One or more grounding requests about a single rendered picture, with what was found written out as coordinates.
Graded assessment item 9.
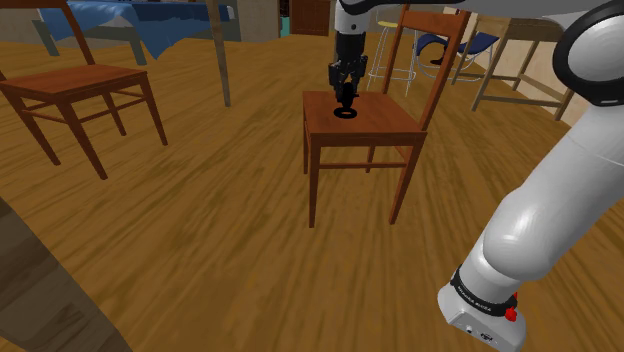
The dark brown wooden door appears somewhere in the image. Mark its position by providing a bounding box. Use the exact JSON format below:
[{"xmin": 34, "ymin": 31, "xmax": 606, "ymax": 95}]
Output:
[{"xmin": 289, "ymin": 0, "xmax": 333, "ymax": 38}]

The bed with blue blanket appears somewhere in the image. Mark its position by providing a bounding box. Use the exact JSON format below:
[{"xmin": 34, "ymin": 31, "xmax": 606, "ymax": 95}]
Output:
[{"xmin": 31, "ymin": 0, "xmax": 243, "ymax": 67}]

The blue lounge chair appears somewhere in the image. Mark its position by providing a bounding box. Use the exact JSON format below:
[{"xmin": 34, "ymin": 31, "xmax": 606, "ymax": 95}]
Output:
[{"xmin": 414, "ymin": 30, "xmax": 501, "ymax": 83}]

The black ring-based object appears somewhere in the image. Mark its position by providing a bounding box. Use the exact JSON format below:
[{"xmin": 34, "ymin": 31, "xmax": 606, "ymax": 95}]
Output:
[{"xmin": 333, "ymin": 81, "xmax": 359, "ymax": 120}]

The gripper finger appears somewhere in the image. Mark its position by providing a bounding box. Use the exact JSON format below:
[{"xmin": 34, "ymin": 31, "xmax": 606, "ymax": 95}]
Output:
[
  {"xmin": 350, "ymin": 55, "xmax": 370, "ymax": 99},
  {"xmin": 328, "ymin": 62, "xmax": 345, "ymax": 97}
]

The white stool with yellow seat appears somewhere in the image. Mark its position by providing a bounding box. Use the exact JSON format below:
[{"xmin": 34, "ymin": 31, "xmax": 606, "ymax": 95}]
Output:
[{"xmin": 365, "ymin": 19, "xmax": 418, "ymax": 97}]

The brown wooden chair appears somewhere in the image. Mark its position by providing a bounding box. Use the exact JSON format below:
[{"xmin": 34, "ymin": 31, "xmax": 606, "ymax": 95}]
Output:
[
  {"xmin": 301, "ymin": 3, "xmax": 473, "ymax": 229},
  {"xmin": 0, "ymin": 0, "xmax": 170, "ymax": 182}
]

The grey-brown wooden table leg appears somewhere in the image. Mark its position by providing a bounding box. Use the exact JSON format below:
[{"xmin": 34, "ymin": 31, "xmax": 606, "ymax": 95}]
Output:
[
  {"xmin": 0, "ymin": 196, "xmax": 134, "ymax": 352},
  {"xmin": 204, "ymin": 0, "xmax": 233, "ymax": 109}
]

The light wooden table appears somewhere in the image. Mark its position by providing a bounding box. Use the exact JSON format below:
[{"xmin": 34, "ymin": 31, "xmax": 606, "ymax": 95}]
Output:
[{"xmin": 450, "ymin": 13, "xmax": 577, "ymax": 123}]

